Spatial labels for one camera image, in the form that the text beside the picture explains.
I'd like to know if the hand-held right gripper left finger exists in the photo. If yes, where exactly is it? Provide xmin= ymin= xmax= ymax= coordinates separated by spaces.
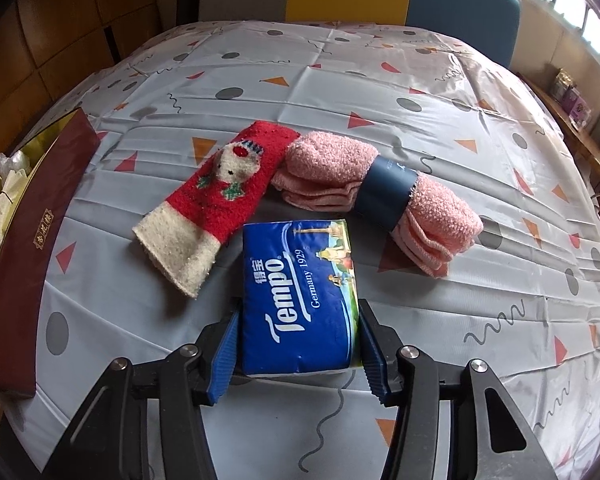
xmin=40 ymin=307 xmax=243 ymax=480

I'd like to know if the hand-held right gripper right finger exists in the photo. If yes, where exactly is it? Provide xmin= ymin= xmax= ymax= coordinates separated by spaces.
xmin=357 ymin=299 xmax=556 ymax=480

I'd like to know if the blue tissue pack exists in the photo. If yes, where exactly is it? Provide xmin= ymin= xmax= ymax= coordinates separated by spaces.
xmin=241 ymin=219 xmax=366 ymax=378

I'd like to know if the pink towel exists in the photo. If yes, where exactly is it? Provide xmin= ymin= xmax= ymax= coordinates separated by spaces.
xmin=271 ymin=131 xmax=483 ymax=278

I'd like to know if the red bear sock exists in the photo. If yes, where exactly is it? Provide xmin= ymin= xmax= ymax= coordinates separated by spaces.
xmin=132 ymin=121 xmax=302 ymax=298

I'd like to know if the red gift box gold interior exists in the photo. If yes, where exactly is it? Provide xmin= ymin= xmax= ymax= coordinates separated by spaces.
xmin=0 ymin=107 xmax=101 ymax=400

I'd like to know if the beige cloth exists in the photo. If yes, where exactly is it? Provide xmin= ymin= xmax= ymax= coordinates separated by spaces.
xmin=0 ymin=170 xmax=29 ymax=252

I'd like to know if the clear plastic bag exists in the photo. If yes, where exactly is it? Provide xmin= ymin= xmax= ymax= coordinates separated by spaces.
xmin=0 ymin=151 xmax=32 ymax=179

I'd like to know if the patterned grey bed cover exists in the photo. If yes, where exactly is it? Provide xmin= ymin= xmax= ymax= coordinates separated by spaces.
xmin=0 ymin=20 xmax=600 ymax=480

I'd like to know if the wooden side table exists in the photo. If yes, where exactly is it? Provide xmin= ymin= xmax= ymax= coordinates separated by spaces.
xmin=520 ymin=72 xmax=600 ymax=198

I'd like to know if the purple box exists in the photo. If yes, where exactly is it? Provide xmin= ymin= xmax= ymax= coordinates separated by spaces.
xmin=567 ymin=87 xmax=594 ymax=130

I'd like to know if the dark patterned box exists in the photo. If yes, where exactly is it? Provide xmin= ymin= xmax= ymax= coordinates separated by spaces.
xmin=551 ymin=67 xmax=577 ymax=102

